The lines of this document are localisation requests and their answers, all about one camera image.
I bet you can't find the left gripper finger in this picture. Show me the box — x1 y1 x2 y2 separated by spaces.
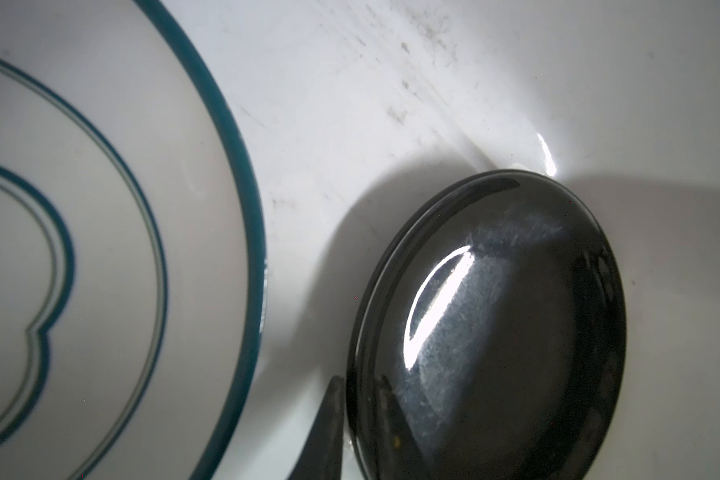
288 376 345 480

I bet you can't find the black plate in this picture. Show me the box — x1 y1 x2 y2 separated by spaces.
346 170 626 479

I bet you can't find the white plate green rim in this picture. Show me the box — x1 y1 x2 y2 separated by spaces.
0 1 267 479

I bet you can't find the white plastic bin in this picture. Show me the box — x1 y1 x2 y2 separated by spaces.
168 1 720 479

